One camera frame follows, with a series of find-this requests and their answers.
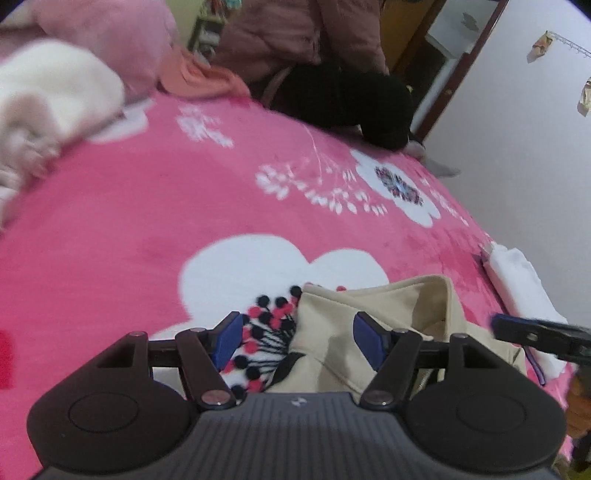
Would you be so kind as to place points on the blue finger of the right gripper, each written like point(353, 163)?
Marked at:
point(529, 332)

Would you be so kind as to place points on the salmon orange cloth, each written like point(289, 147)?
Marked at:
point(183, 75)

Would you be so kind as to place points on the pink floral bed blanket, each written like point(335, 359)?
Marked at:
point(223, 206)

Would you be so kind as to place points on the beige zip-up jacket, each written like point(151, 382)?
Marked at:
point(343, 337)

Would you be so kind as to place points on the person in mauve puffer coat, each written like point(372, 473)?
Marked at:
point(322, 62)

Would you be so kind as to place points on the pink grey rolled duvet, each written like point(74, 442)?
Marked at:
point(130, 37)

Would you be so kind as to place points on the folded white towel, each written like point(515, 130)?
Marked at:
point(523, 295)

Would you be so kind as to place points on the operator right hand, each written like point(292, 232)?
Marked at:
point(578, 413)

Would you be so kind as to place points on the cream fleece garment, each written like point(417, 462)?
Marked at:
point(52, 93)

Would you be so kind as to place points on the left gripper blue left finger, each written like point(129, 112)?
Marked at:
point(203, 354)

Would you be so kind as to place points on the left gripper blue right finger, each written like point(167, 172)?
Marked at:
point(393, 356)

